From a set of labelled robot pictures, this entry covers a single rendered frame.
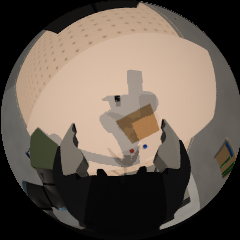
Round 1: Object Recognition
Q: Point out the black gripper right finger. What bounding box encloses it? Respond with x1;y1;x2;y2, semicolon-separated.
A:
153;119;191;202

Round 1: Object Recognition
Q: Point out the black die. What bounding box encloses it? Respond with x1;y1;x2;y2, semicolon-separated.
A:
115;95;120;101

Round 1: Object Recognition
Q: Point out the tan square mat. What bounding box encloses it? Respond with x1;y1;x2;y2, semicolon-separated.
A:
116;104;159;144

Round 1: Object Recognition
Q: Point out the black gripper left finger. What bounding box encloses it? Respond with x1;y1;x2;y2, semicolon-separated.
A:
53;123;89;209

